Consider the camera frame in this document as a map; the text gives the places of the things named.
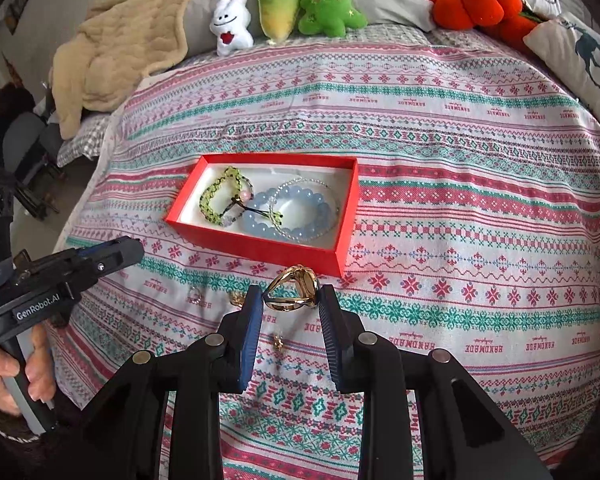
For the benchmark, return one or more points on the beige quilted blanket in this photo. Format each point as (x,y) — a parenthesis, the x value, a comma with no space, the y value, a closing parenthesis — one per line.
(129,45)

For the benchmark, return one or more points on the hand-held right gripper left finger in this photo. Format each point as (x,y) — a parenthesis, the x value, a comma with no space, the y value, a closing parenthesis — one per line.
(250,345)

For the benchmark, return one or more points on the white bunny plush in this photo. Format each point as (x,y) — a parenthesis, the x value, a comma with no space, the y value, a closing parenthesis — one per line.
(229,25)

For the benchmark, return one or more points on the small gold earring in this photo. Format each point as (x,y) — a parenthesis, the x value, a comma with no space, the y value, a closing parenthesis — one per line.
(279,342)
(237,300)

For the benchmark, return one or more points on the deer print pillow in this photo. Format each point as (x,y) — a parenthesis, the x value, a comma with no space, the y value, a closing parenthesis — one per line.
(580,55)

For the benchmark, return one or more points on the grey checked sheet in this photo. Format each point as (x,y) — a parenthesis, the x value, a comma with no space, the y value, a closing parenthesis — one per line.
(87,140)

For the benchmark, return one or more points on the red cardboard box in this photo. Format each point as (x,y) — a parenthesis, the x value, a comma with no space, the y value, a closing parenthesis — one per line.
(260,250)

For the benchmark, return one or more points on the person's left forearm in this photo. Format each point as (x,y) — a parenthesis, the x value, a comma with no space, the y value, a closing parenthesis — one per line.
(19,450)

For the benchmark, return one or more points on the grey office chair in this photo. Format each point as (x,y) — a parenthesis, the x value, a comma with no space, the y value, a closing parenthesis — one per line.
(24,140)

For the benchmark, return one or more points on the wall picture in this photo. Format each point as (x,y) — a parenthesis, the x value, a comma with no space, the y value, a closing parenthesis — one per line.
(17,6)

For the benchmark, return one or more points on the yellow green carrot plush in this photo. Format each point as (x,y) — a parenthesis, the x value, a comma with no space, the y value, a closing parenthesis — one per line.
(279,5)

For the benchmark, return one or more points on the green tree plush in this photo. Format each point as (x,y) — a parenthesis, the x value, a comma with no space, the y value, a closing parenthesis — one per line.
(330,5)

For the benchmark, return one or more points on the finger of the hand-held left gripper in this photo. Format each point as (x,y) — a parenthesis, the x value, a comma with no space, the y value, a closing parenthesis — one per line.
(122,259)
(95,251)

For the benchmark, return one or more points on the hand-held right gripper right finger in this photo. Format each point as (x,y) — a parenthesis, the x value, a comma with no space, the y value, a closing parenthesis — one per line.
(330,345)

